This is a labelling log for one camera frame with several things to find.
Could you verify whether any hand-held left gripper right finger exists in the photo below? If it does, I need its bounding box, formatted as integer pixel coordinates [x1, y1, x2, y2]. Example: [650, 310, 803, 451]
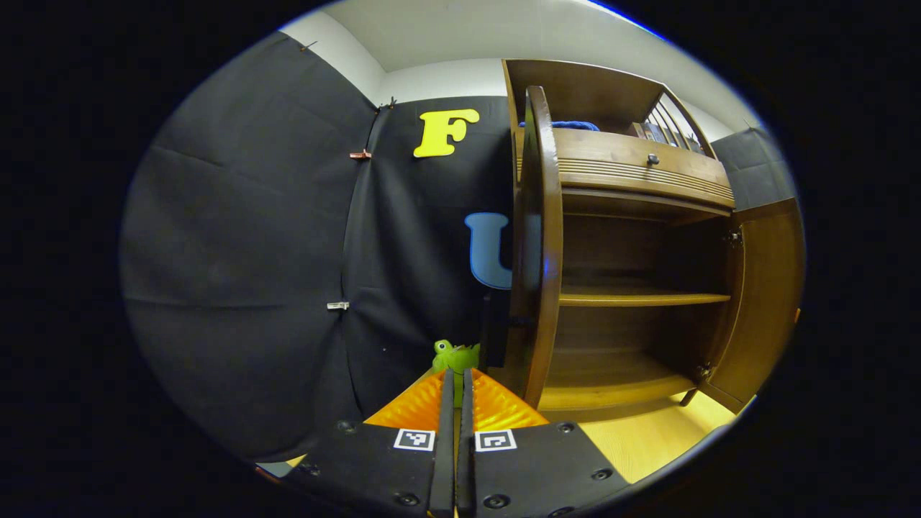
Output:
[460, 368, 632, 518]

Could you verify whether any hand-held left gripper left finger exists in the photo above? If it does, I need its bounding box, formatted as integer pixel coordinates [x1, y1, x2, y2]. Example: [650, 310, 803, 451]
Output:
[288, 368, 455, 518]

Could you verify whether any wooden shoe cabinet door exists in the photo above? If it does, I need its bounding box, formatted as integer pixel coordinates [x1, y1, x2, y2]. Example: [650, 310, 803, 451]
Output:
[694, 198, 805, 414]
[481, 85, 564, 409]

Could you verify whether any wooden double-door shoe cabinet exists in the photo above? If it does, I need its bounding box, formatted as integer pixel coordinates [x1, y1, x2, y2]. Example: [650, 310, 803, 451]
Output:
[502, 59, 742, 412]

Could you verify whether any green toy frog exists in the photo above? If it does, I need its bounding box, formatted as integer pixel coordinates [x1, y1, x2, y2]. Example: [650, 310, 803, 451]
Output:
[432, 340, 481, 375]

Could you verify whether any black backdrop cloth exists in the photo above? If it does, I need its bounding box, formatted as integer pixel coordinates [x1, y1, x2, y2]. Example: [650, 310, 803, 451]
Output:
[119, 32, 798, 461]

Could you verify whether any wooden drawer with dark knob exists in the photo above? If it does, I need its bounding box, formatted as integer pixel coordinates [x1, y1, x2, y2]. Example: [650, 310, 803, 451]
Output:
[517, 127, 736, 211]

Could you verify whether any blue cloth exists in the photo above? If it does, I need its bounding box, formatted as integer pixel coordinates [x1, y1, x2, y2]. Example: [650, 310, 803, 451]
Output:
[520, 120, 600, 132]

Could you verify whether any row of small books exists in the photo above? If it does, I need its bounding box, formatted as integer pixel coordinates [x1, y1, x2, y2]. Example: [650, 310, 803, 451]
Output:
[633, 121, 702, 153]

